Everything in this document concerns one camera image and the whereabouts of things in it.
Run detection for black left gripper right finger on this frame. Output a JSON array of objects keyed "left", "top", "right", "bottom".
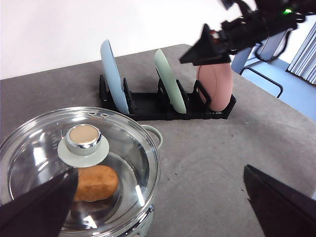
[{"left": 243, "top": 165, "right": 316, "bottom": 237}]

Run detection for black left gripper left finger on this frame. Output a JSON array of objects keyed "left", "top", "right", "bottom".
[{"left": 0, "top": 169, "right": 78, "bottom": 237}]

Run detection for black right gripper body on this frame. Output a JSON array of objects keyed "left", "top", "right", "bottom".
[{"left": 220, "top": 10, "right": 305, "bottom": 49}]

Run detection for green plate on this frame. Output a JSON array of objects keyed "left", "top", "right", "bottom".
[{"left": 154, "top": 49, "right": 186, "bottom": 114}]

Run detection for brown potato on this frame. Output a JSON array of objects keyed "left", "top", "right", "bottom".
[{"left": 73, "top": 165, "right": 119, "bottom": 202}]

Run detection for glass pot lid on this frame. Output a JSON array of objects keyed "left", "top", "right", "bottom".
[{"left": 0, "top": 107, "right": 160, "bottom": 237}]

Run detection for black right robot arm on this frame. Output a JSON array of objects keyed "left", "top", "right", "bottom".
[{"left": 179, "top": 0, "right": 316, "bottom": 66}]

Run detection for pink plate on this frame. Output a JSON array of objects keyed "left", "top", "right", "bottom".
[{"left": 197, "top": 63, "right": 233, "bottom": 112}]

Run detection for blue plate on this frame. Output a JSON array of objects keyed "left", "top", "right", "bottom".
[{"left": 100, "top": 39, "right": 129, "bottom": 115}]

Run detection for green electric steamer pot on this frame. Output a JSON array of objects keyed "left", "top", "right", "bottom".
[{"left": 121, "top": 124, "right": 163, "bottom": 237}]

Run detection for striped curtain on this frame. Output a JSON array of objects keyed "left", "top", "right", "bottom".
[{"left": 286, "top": 22, "right": 316, "bottom": 85}]

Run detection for black dish rack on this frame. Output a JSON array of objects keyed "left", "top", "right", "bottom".
[{"left": 99, "top": 75, "right": 237, "bottom": 121}]

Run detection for black camera cable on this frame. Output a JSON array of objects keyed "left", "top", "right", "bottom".
[{"left": 254, "top": 29, "right": 291, "bottom": 62}]

